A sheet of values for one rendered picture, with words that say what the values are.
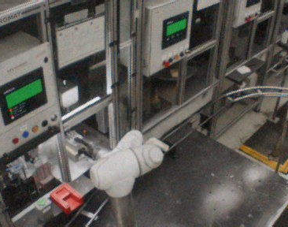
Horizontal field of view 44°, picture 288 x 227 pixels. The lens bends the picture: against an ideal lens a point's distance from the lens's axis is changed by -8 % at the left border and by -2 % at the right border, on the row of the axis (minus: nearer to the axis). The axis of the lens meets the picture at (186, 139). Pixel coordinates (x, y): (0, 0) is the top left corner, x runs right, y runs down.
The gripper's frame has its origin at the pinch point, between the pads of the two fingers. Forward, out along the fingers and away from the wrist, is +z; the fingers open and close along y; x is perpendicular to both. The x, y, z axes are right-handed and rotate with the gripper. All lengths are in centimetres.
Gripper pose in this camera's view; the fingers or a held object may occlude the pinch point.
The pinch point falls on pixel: (79, 143)
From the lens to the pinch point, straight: 241.2
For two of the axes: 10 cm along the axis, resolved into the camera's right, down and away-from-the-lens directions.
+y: -0.1, -8.1, -5.8
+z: -7.9, -3.5, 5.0
